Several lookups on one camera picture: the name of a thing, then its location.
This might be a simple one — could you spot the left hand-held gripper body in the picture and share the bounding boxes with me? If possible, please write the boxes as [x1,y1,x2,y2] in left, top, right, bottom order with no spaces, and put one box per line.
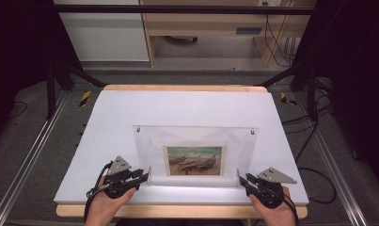
[103,155,134,200]

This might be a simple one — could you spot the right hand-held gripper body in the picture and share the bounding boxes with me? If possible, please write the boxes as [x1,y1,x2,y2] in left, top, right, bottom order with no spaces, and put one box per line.
[256,167,297,208]

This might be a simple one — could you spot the boat painting print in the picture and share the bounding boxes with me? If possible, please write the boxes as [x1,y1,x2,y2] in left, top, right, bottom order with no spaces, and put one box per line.
[163,145,228,177]

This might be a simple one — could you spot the clear acrylic photo frame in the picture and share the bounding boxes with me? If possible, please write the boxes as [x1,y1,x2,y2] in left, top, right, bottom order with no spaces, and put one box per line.
[133,125,260,188]

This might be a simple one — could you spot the person's right hand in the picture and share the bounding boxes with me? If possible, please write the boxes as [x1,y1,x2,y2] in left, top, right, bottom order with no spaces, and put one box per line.
[249,186,296,226]

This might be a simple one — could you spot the person's left hand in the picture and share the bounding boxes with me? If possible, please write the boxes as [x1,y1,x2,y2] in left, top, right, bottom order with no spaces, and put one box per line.
[85,177,137,226]

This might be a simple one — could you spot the wooden table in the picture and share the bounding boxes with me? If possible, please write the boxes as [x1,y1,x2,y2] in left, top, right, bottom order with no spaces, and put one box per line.
[55,84,308,219]

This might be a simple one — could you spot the yellow clamp right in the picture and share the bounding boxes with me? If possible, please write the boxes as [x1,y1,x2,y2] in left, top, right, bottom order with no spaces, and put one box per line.
[279,91,298,106]

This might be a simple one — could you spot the yellow clamp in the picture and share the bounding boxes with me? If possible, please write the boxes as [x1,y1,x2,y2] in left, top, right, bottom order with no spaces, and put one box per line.
[279,91,298,106]
[78,89,92,107]

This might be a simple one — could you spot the white table cover sheet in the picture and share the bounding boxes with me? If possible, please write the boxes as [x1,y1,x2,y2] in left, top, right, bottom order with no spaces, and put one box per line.
[54,89,309,205]

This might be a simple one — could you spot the yellow clamp left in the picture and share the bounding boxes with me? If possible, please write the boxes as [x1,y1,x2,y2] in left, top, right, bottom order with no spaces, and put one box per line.
[78,89,92,107]

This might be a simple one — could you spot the black metal stand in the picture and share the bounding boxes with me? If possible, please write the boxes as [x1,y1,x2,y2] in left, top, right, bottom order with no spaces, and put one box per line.
[256,59,321,121]
[45,59,107,121]

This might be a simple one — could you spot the black curtain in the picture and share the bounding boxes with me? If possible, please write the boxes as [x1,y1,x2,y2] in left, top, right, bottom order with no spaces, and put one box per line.
[0,0,85,142]
[290,0,379,196]

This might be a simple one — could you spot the white cabinet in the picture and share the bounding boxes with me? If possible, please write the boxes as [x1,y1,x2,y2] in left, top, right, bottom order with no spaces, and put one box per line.
[54,0,150,62]

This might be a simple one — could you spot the grey label on desk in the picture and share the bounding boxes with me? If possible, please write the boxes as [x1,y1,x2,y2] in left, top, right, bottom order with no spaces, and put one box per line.
[235,27,262,36]

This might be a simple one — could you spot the light wooden desk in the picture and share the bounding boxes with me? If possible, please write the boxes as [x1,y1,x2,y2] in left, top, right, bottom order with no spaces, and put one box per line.
[139,0,317,68]

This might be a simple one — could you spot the black horizontal metal bar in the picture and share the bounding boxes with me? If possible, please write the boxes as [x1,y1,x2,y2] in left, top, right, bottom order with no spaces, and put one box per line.
[52,4,317,16]

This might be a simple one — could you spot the right hand-held gripper black cable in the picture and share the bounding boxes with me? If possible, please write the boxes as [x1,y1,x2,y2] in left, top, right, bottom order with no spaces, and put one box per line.
[282,187,300,220]

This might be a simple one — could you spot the hand-held gripper black cable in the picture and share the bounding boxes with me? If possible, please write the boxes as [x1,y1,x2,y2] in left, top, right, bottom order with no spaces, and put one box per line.
[282,187,300,220]
[83,161,115,222]

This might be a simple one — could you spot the left hand-held gripper black cable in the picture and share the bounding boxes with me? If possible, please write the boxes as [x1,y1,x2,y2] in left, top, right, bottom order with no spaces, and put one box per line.
[83,161,115,222]

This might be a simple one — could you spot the thick black floor cable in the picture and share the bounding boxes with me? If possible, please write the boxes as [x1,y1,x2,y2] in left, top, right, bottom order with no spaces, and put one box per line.
[280,93,339,205]

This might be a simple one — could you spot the aluminium floor rail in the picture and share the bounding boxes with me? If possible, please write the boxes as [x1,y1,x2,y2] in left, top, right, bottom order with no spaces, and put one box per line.
[294,90,370,226]
[0,90,69,226]

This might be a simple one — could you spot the thin black floor cable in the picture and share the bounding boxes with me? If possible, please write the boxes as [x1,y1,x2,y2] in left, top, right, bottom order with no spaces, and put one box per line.
[8,101,28,120]

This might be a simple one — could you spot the hanging black cables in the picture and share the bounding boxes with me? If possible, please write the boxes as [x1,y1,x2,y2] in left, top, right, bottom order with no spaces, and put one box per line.
[261,1,300,68]

